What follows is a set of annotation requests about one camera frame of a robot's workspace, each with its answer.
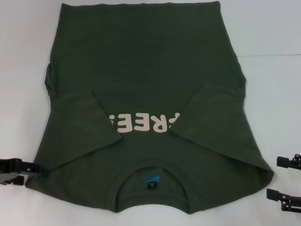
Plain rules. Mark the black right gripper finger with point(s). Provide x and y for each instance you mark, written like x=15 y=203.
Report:
x=282 y=200
x=285 y=162

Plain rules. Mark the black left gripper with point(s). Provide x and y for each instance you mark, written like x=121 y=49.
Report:
x=4 y=177

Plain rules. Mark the dark green FREE t-shirt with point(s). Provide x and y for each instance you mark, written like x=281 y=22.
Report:
x=145 y=70

